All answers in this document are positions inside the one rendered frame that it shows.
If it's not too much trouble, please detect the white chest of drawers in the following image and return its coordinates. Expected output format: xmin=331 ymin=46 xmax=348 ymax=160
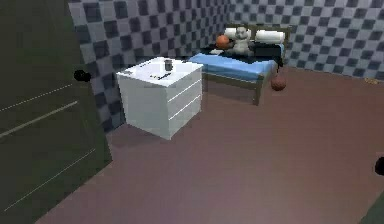
xmin=116 ymin=56 xmax=204 ymax=141

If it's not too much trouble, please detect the orange basketball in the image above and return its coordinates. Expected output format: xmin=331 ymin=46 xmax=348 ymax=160
xmin=270 ymin=74 xmax=288 ymax=92
xmin=215 ymin=34 xmax=231 ymax=50

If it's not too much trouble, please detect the white teddy bear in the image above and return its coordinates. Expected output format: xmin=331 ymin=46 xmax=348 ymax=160
xmin=227 ymin=25 xmax=254 ymax=57

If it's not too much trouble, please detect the white pillow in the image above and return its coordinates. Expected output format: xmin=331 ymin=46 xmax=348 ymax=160
xmin=223 ymin=27 xmax=252 ymax=40
xmin=254 ymin=29 xmax=286 ymax=45

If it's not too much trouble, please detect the dark green room door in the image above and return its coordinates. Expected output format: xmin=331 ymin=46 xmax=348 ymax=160
xmin=0 ymin=0 xmax=113 ymax=224

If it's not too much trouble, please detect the blue bed with wooden frame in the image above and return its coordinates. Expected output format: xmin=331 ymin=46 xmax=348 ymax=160
xmin=188 ymin=23 xmax=291 ymax=107

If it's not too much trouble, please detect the black door handle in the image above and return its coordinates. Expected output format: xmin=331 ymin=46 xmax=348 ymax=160
xmin=73 ymin=69 xmax=92 ymax=83
xmin=374 ymin=157 xmax=384 ymax=177

